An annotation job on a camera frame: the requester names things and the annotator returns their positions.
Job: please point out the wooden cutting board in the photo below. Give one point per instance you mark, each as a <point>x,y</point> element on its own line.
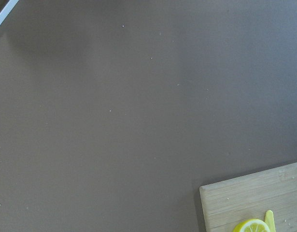
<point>227,203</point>

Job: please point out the yellow plastic knife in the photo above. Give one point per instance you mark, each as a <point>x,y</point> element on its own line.
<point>269,220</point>

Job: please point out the lemon half slice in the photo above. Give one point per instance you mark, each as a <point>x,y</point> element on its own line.
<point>252,225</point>

